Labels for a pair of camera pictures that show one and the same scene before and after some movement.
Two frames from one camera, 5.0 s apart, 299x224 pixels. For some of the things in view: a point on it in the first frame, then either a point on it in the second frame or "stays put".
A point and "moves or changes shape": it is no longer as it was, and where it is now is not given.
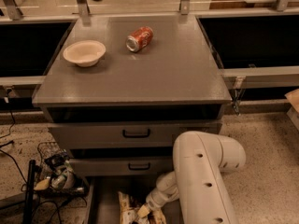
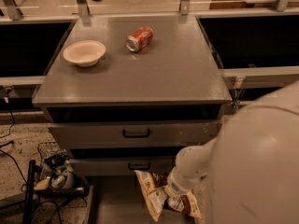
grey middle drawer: (124, 165) stays put
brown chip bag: (128, 210) moves or changes shape
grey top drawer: (124, 134) stays put
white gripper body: (154, 200) to (176, 185)
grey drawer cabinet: (121, 116) stays put
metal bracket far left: (13, 10) stays put
